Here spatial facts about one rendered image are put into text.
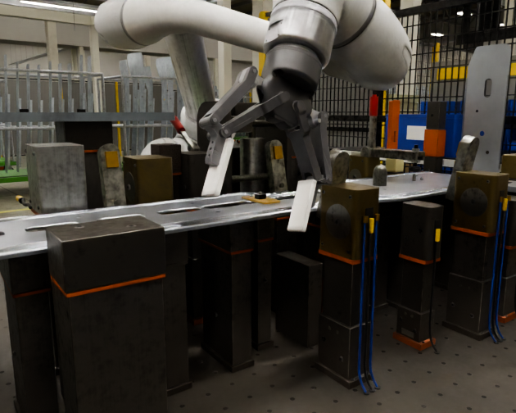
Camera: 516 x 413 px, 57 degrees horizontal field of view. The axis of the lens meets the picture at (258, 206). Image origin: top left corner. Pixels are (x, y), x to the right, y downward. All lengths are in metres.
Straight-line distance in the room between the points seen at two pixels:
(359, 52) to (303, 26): 0.14
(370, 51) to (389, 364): 0.57
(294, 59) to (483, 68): 0.91
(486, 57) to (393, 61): 0.69
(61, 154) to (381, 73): 0.54
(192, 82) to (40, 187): 0.67
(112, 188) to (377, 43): 0.51
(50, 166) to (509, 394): 0.86
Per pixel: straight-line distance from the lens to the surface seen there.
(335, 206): 0.80
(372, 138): 1.31
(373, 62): 0.76
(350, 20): 0.71
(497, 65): 1.44
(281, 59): 0.61
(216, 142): 0.55
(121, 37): 1.09
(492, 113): 1.43
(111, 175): 0.91
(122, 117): 1.06
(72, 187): 0.88
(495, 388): 0.97
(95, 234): 0.57
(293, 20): 0.63
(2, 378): 1.01
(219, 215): 0.78
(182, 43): 1.30
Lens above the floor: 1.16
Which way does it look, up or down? 11 degrees down
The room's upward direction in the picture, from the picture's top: straight up
